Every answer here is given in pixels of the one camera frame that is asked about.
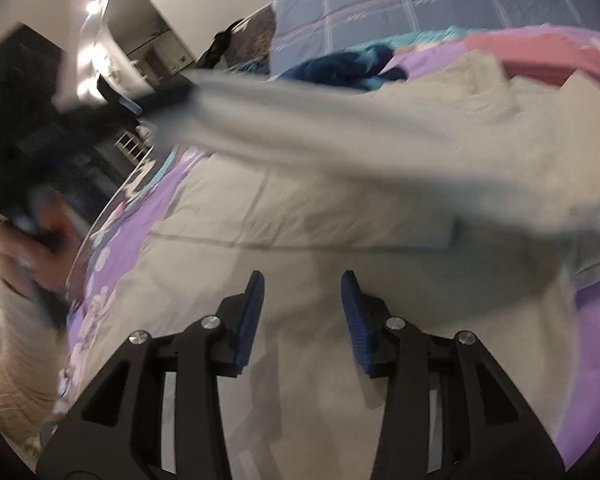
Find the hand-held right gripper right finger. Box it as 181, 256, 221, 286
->
340, 270, 566, 480

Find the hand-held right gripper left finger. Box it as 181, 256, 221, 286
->
36, 270, 266, 480

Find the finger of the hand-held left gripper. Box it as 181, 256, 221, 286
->
55, 74, 196, 126

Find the cream small shirt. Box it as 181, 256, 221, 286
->
67, 52, 600, 480

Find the person's left hand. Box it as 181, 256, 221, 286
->
0, 195, 83, 306

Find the white rack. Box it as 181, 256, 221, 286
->
112, 130, 153, 166

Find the black cloth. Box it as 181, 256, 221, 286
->
196, 19, 246, 68

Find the teal patterned cloth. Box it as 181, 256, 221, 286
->
230, 57, 272, 78

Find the brown patterned cloth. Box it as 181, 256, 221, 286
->
230, 2, 278, 63

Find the navy blue patterned cloth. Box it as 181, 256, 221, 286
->
280, 44, 408, 92

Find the purple floral bedsheet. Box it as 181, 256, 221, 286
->
40, 25, 600, 468

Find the grey plaid blanket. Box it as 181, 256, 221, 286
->
270, 0, 600, 78

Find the pink cloth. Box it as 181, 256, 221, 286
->
462, 30, 600, 86

